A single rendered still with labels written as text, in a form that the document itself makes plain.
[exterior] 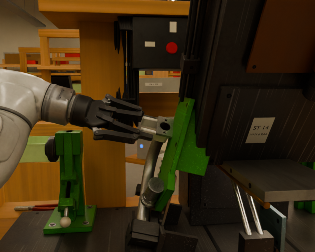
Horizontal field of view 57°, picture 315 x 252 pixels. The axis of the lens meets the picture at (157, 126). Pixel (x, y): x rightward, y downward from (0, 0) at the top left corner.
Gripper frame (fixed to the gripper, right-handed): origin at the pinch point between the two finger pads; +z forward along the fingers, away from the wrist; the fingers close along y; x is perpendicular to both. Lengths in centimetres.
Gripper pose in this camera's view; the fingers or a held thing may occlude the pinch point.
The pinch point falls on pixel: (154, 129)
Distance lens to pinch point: 72.1
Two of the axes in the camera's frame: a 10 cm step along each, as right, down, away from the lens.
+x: -2.6, 5.8, 7.7
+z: 9.6, 2.5, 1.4
